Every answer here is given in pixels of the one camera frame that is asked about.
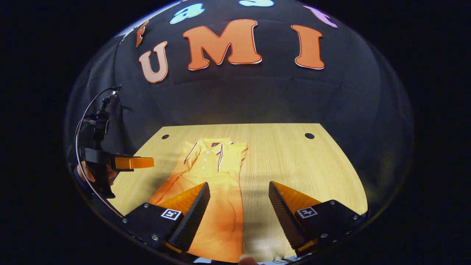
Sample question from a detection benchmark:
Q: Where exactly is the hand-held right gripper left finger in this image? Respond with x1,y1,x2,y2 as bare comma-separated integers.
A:
120,181,211,254

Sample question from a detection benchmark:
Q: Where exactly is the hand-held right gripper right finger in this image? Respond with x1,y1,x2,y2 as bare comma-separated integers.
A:
268,181,368,258

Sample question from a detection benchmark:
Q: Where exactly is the orange T-shirt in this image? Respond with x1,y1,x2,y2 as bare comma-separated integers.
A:
149,137,248,264

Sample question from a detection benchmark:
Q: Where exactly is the thin gripper cable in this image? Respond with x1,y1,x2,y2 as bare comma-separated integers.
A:
75,86,124,218

